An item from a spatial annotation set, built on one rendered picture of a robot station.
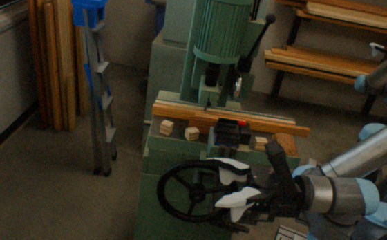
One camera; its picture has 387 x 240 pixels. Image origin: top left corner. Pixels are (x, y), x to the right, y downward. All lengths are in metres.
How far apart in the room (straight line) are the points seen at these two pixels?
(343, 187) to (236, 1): 0.71
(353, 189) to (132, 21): 3.33
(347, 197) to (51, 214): 1.84
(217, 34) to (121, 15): 2.68
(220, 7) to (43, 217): 1.60
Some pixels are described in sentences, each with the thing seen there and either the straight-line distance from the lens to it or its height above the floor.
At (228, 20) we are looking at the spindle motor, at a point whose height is 1.36.
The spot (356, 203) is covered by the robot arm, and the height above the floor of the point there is 1.23.
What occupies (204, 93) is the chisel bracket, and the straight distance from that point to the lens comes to 1.40.
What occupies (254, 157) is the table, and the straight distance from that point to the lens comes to 1.43.
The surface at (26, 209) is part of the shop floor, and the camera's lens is 2.37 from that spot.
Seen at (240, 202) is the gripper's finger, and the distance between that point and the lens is 0.66.
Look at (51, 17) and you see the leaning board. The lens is 2.57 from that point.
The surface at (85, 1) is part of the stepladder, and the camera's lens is 2.05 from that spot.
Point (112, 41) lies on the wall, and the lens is 4.01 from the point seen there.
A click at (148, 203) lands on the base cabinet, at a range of 1.60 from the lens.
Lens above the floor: 1.69
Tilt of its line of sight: 30 degrees down
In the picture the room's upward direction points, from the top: 10 degrees clockwise
